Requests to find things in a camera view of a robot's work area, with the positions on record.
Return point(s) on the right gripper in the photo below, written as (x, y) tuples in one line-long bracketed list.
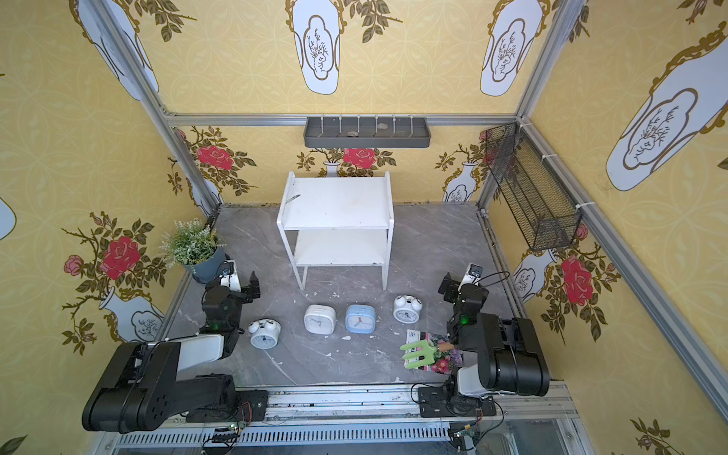
[(455, 289)]

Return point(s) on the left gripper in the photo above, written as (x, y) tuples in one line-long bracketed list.
[(242, 289)]

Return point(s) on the white twin-bell clock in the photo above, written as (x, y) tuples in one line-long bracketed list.
[(407, 309), (264, 333)]

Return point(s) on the white square alarm clock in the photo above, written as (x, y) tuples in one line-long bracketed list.
[(320, 319)]

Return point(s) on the blue square alarm clock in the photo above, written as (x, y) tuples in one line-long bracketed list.
[(360, 319)]

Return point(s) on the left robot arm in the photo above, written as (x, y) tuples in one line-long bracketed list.
[(140, 387)]

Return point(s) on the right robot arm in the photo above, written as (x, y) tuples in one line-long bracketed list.
[(508, 357)]

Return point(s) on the white two-tier shelf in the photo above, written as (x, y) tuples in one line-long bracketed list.
[(337, 222)]

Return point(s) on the potted green plant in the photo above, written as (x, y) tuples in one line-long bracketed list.
[(195, 246)]

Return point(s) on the green garden hand fork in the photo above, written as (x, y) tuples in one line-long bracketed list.
[(423, 353)]

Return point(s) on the floral seed packet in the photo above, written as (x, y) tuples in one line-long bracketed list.
[(446, 363)]

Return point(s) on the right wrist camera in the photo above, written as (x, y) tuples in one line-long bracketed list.
[(473, 274)]

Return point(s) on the black wire mesh basket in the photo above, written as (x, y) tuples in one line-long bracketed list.
[(543, 209)]

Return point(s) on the grey wall tray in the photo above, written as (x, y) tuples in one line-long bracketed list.
[(359, 131)]

